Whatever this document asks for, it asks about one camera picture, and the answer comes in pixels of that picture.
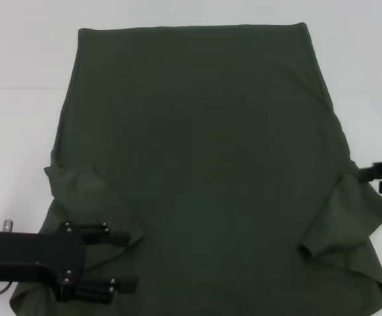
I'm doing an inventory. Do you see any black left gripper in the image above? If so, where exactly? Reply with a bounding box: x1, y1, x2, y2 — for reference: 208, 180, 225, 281
0, 222, 139, 304

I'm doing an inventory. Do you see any dark green shirt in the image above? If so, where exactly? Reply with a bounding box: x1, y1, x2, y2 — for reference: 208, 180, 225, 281
9, 22, 382, 316

